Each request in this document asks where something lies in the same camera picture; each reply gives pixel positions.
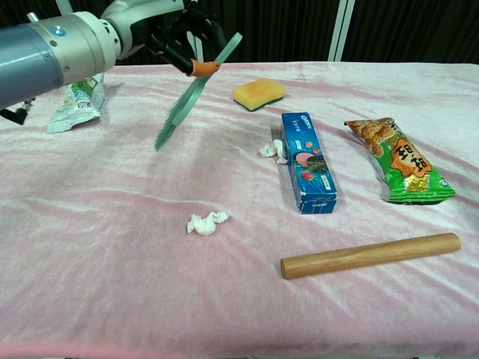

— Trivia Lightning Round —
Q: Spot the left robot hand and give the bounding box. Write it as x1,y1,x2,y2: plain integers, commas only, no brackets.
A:
100,0,228,78

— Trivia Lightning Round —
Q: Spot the green hand brush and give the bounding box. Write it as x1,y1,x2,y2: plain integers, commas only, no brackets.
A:
154,31,244,152

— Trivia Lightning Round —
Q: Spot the white tissue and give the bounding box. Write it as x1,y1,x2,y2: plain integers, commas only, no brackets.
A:
259,138,288,165
186,211,230,236

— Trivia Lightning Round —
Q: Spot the crumpled white snack wrapper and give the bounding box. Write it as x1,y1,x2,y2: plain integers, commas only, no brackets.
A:
46,73,106,135

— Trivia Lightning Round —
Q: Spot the yellow sponge with green base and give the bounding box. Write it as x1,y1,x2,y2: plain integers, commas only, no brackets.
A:
232,77,287,112

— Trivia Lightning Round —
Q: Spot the blue Oreo cookie box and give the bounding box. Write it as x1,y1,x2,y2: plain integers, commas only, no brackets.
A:
281,111,338,215

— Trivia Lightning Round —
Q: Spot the green snack bag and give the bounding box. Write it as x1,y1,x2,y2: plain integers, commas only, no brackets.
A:
344,117,457,205

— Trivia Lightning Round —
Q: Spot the wooden rolling pin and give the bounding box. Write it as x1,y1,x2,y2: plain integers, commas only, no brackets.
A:
280,232,461,280

